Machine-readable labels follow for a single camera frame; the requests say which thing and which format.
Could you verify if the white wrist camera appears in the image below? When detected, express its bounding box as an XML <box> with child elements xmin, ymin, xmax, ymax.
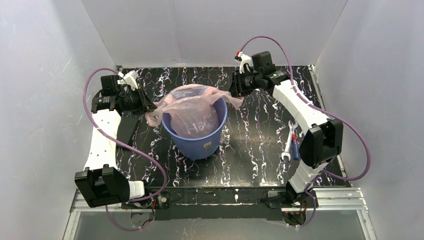
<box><xmin>234</xmin><ymin>50</ymin><xmax>252</xmax><ymax>74</ymax></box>
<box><xmin>117</xmin><ymin>70</ymin><xmax>139</xmax><ymax>91</ymax></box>

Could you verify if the blue plastic trash bin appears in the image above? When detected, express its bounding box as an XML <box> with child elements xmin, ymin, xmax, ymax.
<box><xmin>161</xmin><ymin>84</ymin><xmax>228</xmax><ymax>161</ymax></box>

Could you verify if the black rectangular block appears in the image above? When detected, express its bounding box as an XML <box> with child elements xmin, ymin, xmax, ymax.
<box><xmin>116</xmin><ymin>116</ymin><xmax>140</xmax><ymax>147</ymax></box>

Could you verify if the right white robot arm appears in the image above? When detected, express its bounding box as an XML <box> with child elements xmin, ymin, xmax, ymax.
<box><xmin>229</xmin><ymin>50</ymin><xmax>344</xmax><ymax>204</ymax></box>

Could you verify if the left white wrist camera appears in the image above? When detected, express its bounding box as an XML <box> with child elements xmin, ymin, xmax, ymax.
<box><xmin>117</xmin><ymin>70</ymin><xmax>139</xmax><ymax>91</ymax></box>

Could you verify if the pink plastic trash bag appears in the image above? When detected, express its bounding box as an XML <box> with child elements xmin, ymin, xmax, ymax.
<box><xmin>144</xmin><ymin>84</ymin><xmax>244</xmax><ymax>139</ymax></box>

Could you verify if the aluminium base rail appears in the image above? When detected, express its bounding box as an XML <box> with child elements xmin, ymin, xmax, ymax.
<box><xmin>63</xmin><ymin>187</ymin><xmax>376</xmax><ymax>240</ymax></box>

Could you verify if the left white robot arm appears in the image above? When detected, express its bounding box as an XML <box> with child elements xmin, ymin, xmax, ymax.
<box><xmin>74</xmin><ymin>70</ymin><xmax>155</xmax><ymax>208</ymax></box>

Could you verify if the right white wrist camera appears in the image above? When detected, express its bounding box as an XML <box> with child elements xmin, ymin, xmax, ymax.
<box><xmin>234</xmin><ymin>50</ymin><xmax>252</xmax><ymax>74</ymax></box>

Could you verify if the blue handled screwdriver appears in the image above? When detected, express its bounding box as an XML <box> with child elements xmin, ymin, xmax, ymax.
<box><xmin>292</xmin><ymin>144</ymin><xmax>300</xmax><ymax>160</ymax></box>

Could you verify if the silver open-end wrench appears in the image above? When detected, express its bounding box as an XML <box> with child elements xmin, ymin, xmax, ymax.
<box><xmin>281</xmin><ymin>120</ymin><xmax>298</xmax><ymax>161</ymax></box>

